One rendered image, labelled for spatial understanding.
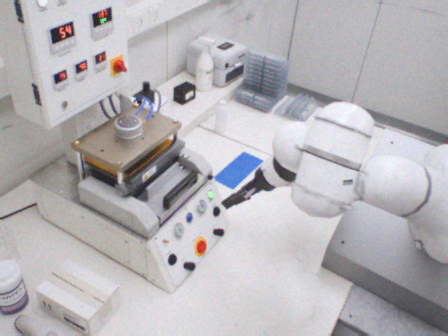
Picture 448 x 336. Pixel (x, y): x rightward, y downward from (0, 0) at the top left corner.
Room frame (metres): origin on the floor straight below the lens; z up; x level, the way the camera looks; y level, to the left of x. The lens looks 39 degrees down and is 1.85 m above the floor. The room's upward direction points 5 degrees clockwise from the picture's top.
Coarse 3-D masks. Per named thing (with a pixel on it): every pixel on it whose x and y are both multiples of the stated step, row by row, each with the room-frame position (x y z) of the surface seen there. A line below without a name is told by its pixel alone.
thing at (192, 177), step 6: (192, 174) 1.00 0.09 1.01; (186, 180) 0.97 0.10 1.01; (192, 180) 0.99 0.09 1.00; (180, 186) 0.95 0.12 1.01; (186, 186) 0.96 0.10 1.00; (168, 192) 0.92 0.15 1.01; (174, 192) 0.92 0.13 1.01; (180, 192) 0.94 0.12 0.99; (168, 198) 0.89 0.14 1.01; (174, 198) 0.91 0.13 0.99; (168, 204) 0.89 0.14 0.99
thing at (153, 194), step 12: (168, 168) 1.07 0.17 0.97; (156, 180) 0.96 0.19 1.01; (168, 180) 1.00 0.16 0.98; (180, 180) 1.02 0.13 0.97; (144, 192) 0.95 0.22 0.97; (156, 192) 0.95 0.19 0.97; (192, 192) 0.99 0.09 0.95; (156, 204) 0.90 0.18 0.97; (180, 204) 0.94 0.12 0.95; (168, 216) 0.89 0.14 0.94
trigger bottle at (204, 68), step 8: (200, 40) 1.91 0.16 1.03; (208, 40) 1.90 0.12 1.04; (208, 48) 1.91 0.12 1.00; (200, 56) 1.90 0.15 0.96; (208, 56) 1.90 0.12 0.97; (200, 64) 1.89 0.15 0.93; (208, 64) 1.89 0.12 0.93; (200, 72) 1.88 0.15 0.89; (208, 72) 1.88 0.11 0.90; (200, 80) 1.88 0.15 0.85; (208, 80) 1.88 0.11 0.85; (200, 88) 1.88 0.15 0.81; (208, 88) 1.89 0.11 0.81
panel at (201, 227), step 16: (208, 192) 1.05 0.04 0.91; (192, 208) 0.97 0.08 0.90; (208, 208) 1.02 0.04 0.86; (192, 224) 0.94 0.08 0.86; (208, 224) 0.99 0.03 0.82; (224, 224) 1.04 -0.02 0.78; (160, 240) 0.83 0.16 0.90; (176, 240) 0.87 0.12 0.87; (192, 240) 0.91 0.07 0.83; (208, 240) 0.96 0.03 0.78; (192, 256) 0.88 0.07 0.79; (176, 272) 0.81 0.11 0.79; (176, 288) 0.78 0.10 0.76
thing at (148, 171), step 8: (176, 144) 1.08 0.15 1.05; (184, 144) 1.11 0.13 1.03; (168, 152) 1.04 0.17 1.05; (176, 152) 1.08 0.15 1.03; (152, 160) 0.99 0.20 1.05; (160, 160) 1.01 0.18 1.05; (168, 160) 1.04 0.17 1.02; (144, 168) 0.95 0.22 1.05; (152, 168) 0.97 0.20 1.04; (160, 168) 1.01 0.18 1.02; (136, 176) 0.92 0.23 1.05; (144, 176) 0.94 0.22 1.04; (152, 176) 0.97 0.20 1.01; (128, 184) 0.89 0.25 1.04; (136, 184) 0.91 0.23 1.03; (128, 192) 0.88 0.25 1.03
